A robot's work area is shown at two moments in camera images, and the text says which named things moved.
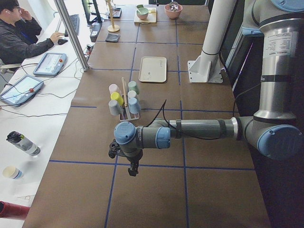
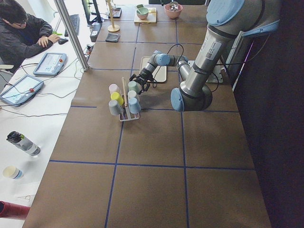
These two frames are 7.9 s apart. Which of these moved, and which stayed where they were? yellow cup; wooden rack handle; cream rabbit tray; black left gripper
Moved: black left gripper
Stayed: cream rabbit tray; yellow cup; wooden rack handle
